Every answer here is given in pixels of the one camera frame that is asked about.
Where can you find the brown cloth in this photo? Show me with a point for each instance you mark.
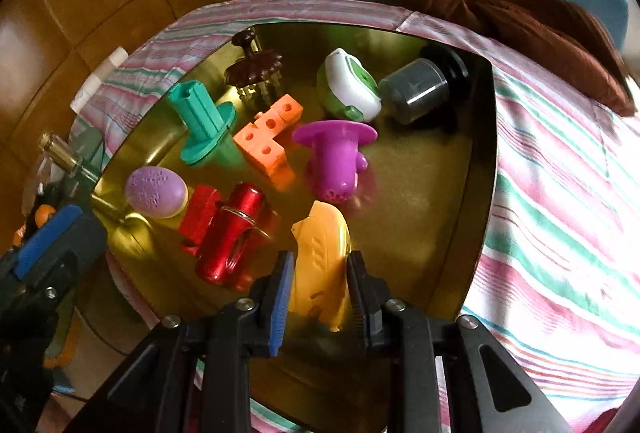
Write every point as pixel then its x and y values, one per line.
pixel 525 28

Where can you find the red metal cylinder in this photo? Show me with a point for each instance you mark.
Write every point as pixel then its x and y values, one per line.
pixel 230 233

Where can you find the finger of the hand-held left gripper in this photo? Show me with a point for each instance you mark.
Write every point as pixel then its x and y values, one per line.
pixel 45 238

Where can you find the teal plastic stamper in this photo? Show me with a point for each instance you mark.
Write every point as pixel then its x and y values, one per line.
pixel 197 118

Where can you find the purple plastic stamper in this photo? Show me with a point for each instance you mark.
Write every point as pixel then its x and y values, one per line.
pixel 332 148

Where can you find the orange block with holes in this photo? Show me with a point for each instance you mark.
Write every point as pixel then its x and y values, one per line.
pixel 270 138

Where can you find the yellow plastic toy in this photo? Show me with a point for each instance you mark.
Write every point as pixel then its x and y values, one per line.
pixel 320 263

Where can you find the orange fruit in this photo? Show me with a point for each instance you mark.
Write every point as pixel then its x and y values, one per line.
pixel 46 214

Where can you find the green white plastic toy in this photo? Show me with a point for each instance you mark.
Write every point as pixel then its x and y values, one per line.
pixel 350 83

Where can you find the purple egg-shaped toy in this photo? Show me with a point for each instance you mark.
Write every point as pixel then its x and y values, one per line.
pixel 152 190

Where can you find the clear jar black lid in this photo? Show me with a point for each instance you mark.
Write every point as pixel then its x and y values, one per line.
pixel 415 88

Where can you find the gold tin box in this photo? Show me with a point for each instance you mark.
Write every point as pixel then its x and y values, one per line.
pixel 425 213

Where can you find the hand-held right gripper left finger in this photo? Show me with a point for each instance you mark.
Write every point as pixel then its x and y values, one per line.
pixel 281 303

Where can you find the red plastic block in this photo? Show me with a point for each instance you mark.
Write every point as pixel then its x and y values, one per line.
pixel 200 213

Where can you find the brown cookie cutter stamp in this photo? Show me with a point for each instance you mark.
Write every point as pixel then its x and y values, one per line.
pixel 252 68

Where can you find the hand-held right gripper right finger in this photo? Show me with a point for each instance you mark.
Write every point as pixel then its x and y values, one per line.
pixel 357 293

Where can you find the glass jar gold lid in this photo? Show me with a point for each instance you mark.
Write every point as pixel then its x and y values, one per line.
pixel 52 145

